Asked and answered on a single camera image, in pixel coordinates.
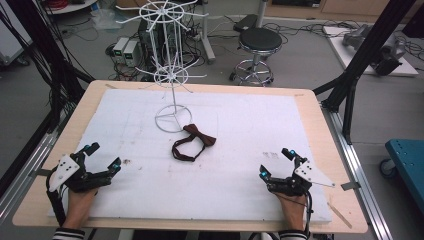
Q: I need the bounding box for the thin wooden stick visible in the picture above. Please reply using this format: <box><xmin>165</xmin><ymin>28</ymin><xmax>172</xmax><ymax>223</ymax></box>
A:
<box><xmin>327</xmin><ymin>201</ymin><xmax>353</xmax><ymax>230</ymax></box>

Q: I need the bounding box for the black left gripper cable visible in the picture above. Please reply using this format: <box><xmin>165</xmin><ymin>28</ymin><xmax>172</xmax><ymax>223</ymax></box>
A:
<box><xmin>45</xmin><ymin>166</ymin><xmax>68</xmax><ymax>228</ymax></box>

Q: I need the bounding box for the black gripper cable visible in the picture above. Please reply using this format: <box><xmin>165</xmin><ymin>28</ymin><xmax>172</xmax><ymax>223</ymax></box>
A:
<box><xmin>45</xmin><ymin>166</ymin><xmax>68</xmax><ymax>228</ymax></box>
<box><xmin>303</xmin><ymin>191</ymin><xmax>315</xmax><ymax>238</ymax></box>

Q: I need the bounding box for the black metal frame strut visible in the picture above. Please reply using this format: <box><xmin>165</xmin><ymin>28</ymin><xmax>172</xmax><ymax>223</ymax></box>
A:
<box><xmin>5</xmin><ymin>0</ymin><xmax>95</xmax><ymax>134</ymax></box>
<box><xmin>312</xmin><ymin>0</ymin><xmax>418</xmax><ymax>145</ymax></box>

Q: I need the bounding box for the person's right hand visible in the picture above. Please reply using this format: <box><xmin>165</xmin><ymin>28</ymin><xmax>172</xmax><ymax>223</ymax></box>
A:
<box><xmin>276</xmin><ymin>193</ymin><xmax>308</xmax><ymax>232</ymax></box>

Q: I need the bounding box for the white wire display rack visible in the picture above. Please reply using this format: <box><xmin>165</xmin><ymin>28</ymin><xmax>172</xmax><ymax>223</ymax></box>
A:
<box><xmin>115</xmin><ymin>0</ymin><xmax>210</xmax><ymax>134</ymax></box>

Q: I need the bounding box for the aluminium rail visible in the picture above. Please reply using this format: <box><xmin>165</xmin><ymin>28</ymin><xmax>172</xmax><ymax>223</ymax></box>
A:
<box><xmin>320</xmin><ymin>103</ymin><xmax>394</xmax><ymax>240</ymax></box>
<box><xmin>0</xmin><ymin>109</ymin><xmax>75</xmax><ymax>218</ymax></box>

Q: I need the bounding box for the grey machine part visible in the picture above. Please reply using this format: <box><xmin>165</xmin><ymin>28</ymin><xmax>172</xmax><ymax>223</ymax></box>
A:
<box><xmin>341</xmin><ymin>23</ymin><xmax>407</xmax><ymax>76</ymax></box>

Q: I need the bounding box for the black computer tower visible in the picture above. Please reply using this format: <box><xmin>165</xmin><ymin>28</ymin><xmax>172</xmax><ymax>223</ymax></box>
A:
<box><xmin>137</xmin><ymin>17</ymin><xmax>178</xmax><ymax>69</ymax></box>

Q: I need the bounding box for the grey metal table leg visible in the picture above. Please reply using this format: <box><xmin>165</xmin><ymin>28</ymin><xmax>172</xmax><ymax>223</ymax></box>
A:
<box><xmin>199</xmin><ymin>0</ymin><xmax>217</xmax><ymax>66</ymax></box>

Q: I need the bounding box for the blue wheeled cart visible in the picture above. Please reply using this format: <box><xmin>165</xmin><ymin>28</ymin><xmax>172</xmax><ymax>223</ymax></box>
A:
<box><xmin>379</xmin><ymin>138</ymin><xmax>424</xmax><ymax>215</ymax></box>

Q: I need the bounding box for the person's left hand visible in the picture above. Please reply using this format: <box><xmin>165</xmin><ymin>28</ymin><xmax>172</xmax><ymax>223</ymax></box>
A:
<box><xmin>62</xmin><ymin>188</ymin><xmax>100</xmax><ymax>231</ymax></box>

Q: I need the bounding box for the grey power supply unit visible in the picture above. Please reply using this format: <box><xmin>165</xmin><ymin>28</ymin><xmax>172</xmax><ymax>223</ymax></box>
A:
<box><xmin>122</xmin><ymin>39</ymin><xmax>140</xmax><ymax>68</ymax></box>
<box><xmin>112</xmin><ymin>36</ymin><xmax>130</xmax><ymax>64</ymax></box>

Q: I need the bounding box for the maroon bow tie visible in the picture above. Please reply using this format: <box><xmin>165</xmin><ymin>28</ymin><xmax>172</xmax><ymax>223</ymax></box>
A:
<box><xmin>171</xmin><ymin>123</ymin><xmax>217</xmax><ymax>163</ymax></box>

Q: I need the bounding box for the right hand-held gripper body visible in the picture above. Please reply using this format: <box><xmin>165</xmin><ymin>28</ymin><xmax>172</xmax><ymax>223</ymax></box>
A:
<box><xmin>267</xmin><ymin>157</ymin><xmax>336</xmax><ymax>198</ymax></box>

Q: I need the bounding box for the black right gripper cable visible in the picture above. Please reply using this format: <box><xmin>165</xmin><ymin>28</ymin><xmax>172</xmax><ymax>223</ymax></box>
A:
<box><xmin>303</xmin><ymin>191</ymin><xmax>315</xmax><ymax>238</ymax></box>

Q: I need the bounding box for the white floor board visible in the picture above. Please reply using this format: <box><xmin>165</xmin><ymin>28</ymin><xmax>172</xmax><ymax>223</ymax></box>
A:
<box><xmin>322</xmin><ymin>25</ymin><xmax>420</xmax><ymax>78</ymax></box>

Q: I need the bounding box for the black round stool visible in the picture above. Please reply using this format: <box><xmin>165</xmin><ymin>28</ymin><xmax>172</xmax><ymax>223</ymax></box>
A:
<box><xmin>228</xmin><ymin>26</ymin><xmax>284</xmax><ymax>87</ymax></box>

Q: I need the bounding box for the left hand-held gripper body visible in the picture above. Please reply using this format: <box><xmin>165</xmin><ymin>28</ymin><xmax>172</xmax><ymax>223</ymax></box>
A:
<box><xmin>48</xmin><ymin>153</ymin><xmax>113</xmax><ymax>194</ymax></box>

